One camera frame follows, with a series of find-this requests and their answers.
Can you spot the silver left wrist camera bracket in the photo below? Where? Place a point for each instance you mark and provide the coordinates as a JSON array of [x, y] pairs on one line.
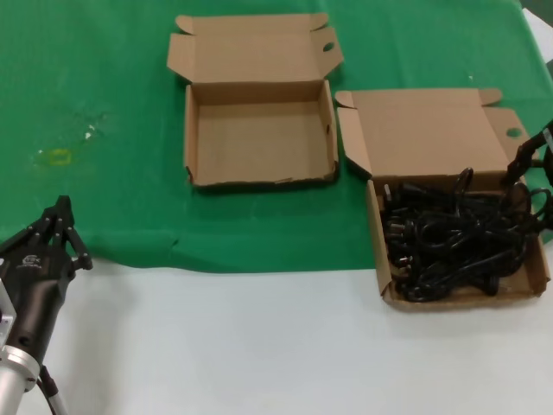
[[6, 311]]

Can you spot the yellow tape square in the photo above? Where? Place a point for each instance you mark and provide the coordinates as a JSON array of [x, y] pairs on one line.
[[50, 158]]

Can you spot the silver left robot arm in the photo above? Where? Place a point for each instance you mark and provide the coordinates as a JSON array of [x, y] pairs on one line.
[[15, 380]]

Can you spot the cardboard box with torn rim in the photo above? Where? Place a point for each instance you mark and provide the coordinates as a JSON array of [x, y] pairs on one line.
[[259, 129]]

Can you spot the green table cloth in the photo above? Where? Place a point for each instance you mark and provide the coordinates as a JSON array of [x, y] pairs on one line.
[[108, 65]]

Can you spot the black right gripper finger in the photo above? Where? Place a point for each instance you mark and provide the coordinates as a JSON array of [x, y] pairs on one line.
[[525, 153], [549, 168]]

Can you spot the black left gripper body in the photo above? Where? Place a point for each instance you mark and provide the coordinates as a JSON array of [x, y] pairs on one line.
[[34, 272]]

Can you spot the cardboard box with open lid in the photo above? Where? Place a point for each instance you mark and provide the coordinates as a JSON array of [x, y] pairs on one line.
[[423, 134]]

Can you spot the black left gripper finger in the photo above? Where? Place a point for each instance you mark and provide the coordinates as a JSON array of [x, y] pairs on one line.
[[39, 229], [75, 246]]

